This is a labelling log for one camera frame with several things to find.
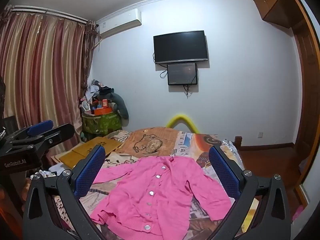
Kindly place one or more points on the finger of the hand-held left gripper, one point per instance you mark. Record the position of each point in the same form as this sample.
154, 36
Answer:
62, 130
40, 127

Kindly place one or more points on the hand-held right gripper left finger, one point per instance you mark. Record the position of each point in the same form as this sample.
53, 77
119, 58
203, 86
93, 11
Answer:
90, 172

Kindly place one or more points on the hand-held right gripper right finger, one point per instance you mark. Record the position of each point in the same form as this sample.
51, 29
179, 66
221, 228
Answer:
222, 170

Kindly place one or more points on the pink knitted cardigan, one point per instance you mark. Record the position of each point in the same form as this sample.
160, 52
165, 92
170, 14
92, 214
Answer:
150, 192

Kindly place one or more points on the pile of clothes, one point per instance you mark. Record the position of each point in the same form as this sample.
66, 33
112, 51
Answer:
93, 90

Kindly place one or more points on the brown cardboard sheet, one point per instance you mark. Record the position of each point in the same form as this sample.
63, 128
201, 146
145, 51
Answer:
100, 143

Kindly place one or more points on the pile of white papers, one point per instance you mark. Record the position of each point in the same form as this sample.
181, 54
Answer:
46, 173

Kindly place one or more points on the green patterned storage box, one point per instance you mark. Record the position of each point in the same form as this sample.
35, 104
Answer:
100, 125

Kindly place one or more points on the flat orange box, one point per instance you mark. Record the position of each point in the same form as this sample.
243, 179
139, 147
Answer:
102, 111

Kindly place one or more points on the small red box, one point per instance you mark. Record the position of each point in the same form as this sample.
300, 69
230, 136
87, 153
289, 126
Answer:
104, 103

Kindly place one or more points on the striped red curtain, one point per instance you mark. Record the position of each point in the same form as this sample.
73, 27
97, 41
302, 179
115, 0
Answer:
37, 67

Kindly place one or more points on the grey plush pillow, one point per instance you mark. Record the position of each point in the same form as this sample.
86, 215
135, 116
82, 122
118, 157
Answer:
122, 107

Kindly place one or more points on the printed bed sheet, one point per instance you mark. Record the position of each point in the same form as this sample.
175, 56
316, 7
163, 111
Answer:
150, 142

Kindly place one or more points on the yellow foam tube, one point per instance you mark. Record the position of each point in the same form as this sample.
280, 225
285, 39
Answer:
178, 117

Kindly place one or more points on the white air conditioner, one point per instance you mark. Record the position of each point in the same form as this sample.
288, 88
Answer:
120, 23

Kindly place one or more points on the brown wooden door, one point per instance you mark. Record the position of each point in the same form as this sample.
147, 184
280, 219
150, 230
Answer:
306, 80

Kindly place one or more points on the wooden bed post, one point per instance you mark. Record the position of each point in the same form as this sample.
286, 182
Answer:
238, 142

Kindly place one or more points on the white wall socket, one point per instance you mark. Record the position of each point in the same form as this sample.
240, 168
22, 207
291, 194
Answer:
260, 135

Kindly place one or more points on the small black wall monitor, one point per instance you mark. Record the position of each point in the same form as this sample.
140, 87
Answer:
181, 73

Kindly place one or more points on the white curtain rail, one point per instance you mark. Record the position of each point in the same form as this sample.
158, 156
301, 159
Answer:
50, 12

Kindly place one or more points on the black wall television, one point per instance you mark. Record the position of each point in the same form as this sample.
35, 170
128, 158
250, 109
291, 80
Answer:
180, 46

